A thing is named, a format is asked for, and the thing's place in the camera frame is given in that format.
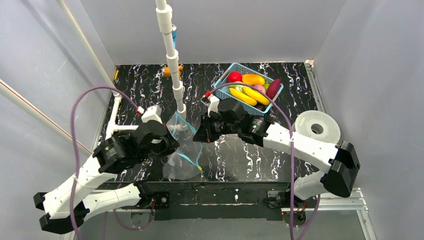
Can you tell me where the yellow toy banana front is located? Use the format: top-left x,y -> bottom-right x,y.
229,87 -> 258,106

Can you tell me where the yellow toy banana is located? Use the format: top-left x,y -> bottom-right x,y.
243,87 -> 271,106
229,87 -> 258,106

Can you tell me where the clear zip top bag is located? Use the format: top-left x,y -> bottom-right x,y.
162,111 -> 204,180

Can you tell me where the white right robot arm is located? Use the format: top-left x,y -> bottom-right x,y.
193,98 -> 361,202

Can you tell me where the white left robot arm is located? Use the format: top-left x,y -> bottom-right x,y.
33,120 -> 180,235

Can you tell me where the light blue plastic basket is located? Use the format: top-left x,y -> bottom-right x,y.
213,62 -> 284,116

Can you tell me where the green white toy cabbage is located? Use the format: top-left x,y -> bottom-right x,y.
228,81 -> 250,92

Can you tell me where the red toy apple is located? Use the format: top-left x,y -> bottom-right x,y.
226,71 -> 243,83

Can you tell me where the orange toy mango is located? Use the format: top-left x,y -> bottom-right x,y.
242,73 -> 266,86

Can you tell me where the orange clamp on pipe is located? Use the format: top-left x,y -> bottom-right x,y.
163,64 -> 184,79

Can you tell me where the blue clip on pipe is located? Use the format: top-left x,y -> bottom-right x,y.
171,27 -> 177,48

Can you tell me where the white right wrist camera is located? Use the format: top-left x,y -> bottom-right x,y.
201,91 -> 220,117

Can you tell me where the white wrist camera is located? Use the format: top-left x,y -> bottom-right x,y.
136,104 -> 163,124
201,91 -> 220,117

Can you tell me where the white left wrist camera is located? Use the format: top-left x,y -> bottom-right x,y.
136,104 -> 163,124

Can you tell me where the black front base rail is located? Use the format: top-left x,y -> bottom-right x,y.
146,181 -> 288,221

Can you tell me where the white pvc pipe frame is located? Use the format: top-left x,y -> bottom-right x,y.
0,0 -> 189,157

